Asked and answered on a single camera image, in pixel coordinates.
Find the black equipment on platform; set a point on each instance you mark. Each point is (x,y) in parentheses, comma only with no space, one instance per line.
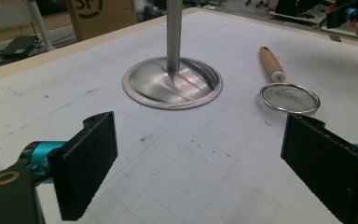
(298,9)

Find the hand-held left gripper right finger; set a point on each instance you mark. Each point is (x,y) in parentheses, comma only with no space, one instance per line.
(326,168)

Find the brown cardboard box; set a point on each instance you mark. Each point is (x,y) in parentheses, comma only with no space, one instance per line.
(105,15)

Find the white tube stand leg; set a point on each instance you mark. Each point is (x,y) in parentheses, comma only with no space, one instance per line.
(42,28)

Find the black flat device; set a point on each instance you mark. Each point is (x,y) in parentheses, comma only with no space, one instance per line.
(18,46)

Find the white grid mat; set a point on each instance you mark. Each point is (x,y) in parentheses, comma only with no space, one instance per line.
(199,155)

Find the small grey block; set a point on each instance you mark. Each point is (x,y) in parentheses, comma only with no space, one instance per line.
(335,37)

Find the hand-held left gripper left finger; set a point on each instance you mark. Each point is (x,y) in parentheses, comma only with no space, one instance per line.
(84,168)

